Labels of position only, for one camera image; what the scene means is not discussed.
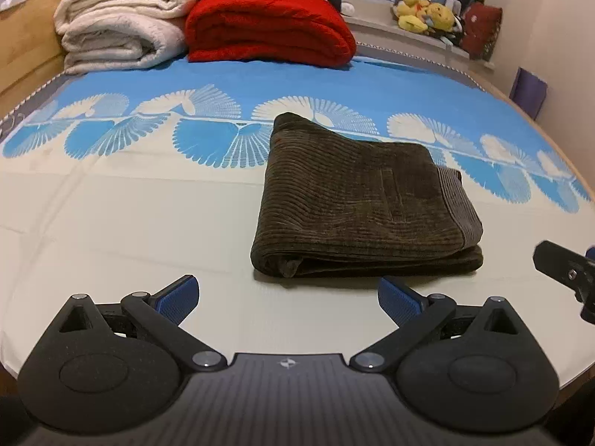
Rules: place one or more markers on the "purple board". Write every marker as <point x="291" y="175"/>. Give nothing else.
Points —
<point x="529" y="93"/>

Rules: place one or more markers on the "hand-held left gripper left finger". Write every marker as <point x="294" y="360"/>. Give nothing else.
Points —
<point x="179" y="295"/>

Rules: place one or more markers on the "yellow bear plush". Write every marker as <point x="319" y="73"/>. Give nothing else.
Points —
<point x="441" y="16"/>

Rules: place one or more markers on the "red folded blanket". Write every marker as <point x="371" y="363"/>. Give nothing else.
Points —
<point x="269" y="28"/>

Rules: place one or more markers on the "white folded blanket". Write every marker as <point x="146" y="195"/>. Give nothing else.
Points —
<point x="121" y="23"/>

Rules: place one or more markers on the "white plush toy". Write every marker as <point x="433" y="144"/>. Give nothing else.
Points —
<point x="347" y="8"/>

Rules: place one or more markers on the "red cushion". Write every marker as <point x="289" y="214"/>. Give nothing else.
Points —
<point x="481" y="30"/>

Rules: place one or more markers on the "white window sill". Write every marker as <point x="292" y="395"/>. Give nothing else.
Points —
<point x="395" y="37"/>

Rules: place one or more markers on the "yellow duck plush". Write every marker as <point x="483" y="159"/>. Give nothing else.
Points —
<point x="411" y="21"/>

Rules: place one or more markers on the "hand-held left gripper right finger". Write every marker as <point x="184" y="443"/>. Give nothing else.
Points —
<point x="397" y="302"/>

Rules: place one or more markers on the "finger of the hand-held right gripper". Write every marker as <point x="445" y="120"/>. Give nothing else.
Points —
<point x="558" y="260"/>

